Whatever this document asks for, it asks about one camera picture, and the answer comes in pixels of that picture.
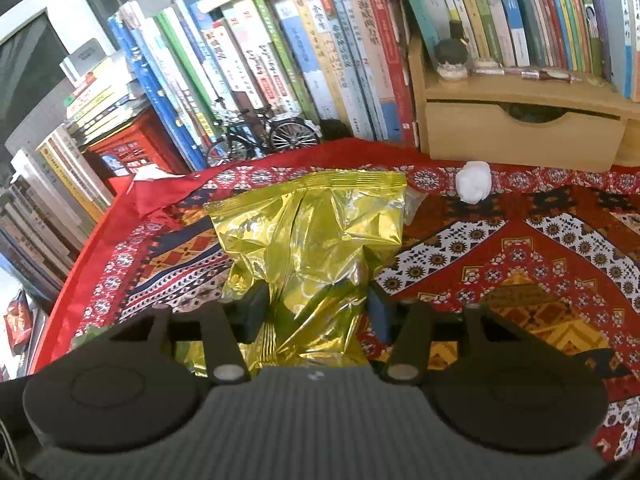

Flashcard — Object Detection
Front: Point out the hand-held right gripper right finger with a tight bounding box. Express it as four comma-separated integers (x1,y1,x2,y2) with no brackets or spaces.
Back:
366,282,555,387

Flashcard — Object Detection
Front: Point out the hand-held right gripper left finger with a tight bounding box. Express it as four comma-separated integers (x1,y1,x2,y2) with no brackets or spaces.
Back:
107,282,273,383

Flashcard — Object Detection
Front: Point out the gold foil snack bag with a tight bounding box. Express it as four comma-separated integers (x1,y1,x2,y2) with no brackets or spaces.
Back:
187,170,408,378

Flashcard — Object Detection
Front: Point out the clear plastic wrapper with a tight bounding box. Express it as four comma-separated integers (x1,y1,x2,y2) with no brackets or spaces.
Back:
402,187,427,227

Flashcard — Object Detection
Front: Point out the red patterned tablecloth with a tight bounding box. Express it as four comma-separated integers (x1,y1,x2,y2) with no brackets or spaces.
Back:
30,139,640,463

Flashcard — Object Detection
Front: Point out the red paper sheet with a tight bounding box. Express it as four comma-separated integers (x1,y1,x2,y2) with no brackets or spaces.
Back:
107,165,226,218

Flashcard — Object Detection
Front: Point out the white crumpled tissue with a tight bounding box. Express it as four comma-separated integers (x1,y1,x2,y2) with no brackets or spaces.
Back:
454,160,492,205

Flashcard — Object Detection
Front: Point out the black model bicycle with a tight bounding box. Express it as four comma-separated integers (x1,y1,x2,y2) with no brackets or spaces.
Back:
206,100,323,167

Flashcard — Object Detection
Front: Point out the red plastic crate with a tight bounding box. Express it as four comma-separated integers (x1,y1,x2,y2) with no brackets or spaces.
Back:
85,109,190,178

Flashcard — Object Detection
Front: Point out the stack of flat books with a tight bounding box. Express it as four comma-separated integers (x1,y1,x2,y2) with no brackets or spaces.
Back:
0,39,168,306

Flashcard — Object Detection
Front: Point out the red snack packet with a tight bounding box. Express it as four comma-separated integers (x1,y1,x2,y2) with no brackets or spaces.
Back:
2,287,33,356

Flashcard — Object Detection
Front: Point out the wooden desk organizer with drawer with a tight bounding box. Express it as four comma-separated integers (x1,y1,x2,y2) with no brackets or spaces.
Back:
407,35,640,173

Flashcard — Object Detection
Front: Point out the row of large upright books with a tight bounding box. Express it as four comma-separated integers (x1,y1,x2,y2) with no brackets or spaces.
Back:
106,0,422,172

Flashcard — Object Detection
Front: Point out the small black figurine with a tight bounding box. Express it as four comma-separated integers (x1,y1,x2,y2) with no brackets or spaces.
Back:
434,20,473,82

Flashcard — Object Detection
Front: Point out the brown pen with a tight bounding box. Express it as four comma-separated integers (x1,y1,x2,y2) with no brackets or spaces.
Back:
472,64,581,83

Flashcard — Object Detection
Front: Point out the row of thin colourful books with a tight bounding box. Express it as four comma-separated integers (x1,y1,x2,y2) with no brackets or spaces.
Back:
390,0,640,101

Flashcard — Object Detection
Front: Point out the white window frame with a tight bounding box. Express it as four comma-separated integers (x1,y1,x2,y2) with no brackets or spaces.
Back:
0,0,236,51

